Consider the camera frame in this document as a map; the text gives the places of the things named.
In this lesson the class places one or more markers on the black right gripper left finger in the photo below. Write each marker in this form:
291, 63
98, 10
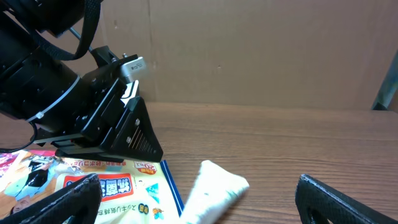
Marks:
76, 203

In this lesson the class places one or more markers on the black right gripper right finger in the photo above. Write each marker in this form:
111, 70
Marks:
319, 203

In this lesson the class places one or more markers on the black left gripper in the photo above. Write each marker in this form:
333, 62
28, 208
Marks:
100, 114

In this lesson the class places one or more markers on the yellow orange snack bag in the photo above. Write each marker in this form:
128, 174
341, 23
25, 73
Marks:
132, 191

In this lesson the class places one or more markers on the white cosmetic tube gold cap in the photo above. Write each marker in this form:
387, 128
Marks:
214, 191

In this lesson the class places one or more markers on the red purple snack packet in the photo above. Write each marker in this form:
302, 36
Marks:
8, 160

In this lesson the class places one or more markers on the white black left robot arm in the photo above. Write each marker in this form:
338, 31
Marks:
45, 46

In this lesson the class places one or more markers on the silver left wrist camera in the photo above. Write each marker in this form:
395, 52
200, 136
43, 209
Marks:
133, 70

